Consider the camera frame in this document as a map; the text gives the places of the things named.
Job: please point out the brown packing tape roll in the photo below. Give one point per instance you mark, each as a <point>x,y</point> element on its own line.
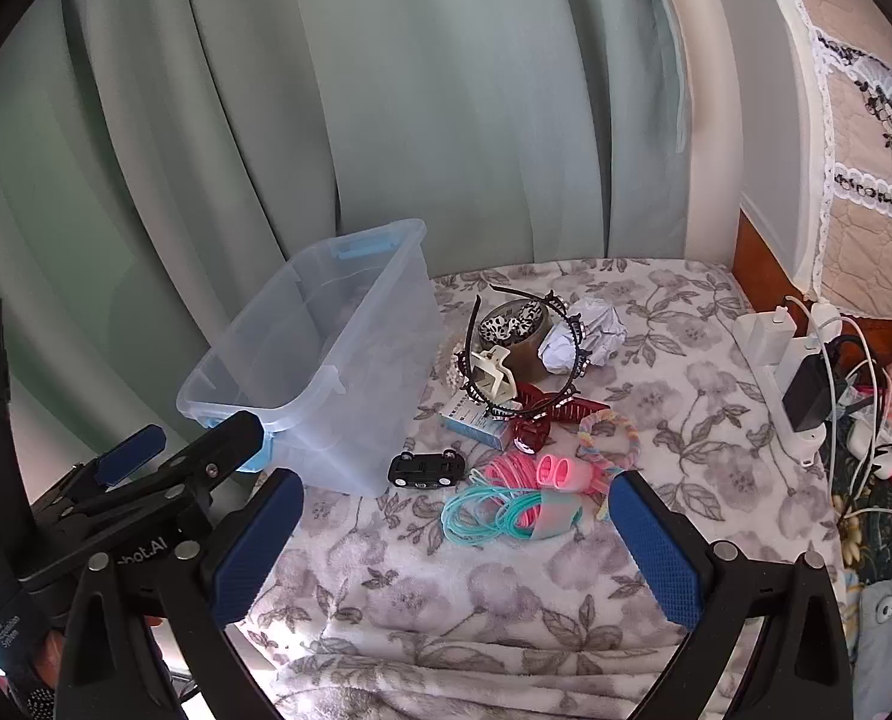
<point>525,361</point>

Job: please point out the white paper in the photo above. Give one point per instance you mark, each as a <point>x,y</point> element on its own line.
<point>596,326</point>

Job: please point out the grey floral blanket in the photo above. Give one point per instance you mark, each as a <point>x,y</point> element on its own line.
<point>491,615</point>

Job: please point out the leopard print scrunchie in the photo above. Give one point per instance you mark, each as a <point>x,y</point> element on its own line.
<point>502,328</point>

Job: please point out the white charger adapter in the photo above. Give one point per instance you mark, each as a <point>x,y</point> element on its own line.
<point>772,337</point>

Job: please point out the white power strip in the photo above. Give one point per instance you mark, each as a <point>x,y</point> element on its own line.
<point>772,414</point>

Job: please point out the white headboard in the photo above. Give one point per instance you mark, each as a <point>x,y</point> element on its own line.
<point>761,127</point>

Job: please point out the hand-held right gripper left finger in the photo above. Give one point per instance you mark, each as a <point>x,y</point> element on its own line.
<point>258,551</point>

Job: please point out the black charger adapter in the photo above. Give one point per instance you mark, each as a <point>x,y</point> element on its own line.
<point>814,382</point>

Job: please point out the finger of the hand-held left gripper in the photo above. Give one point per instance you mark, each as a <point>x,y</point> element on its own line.
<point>131,454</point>
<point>221,444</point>

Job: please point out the pale green curtain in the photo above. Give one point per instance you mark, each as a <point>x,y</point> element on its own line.
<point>341,90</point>

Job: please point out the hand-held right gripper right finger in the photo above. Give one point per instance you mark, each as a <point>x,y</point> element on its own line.
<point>656,555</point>

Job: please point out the dark floral cloth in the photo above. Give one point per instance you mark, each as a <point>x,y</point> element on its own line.
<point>885,532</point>

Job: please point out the blue white medicine box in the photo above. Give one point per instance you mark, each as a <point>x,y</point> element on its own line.
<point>476,425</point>

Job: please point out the clear plastic storage box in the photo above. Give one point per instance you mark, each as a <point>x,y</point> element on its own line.
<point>356,360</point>

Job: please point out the red hair claw clip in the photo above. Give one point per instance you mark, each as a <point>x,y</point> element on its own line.
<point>536,429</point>

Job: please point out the pink hair roller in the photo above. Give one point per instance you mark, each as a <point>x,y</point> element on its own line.
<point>566,471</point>

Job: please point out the beige quilted lace cover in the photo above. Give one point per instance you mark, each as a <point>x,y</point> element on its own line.
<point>874,255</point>

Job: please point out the black toothed headband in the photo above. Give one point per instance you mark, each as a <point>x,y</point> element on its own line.
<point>582,360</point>

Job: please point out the brown wooden bed frame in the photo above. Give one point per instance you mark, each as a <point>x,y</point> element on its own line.
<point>761,270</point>

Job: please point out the cream hair claw clip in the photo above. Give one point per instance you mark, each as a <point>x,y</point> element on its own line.
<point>491,376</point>

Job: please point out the black toy car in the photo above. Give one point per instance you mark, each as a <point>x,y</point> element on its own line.
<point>423,469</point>

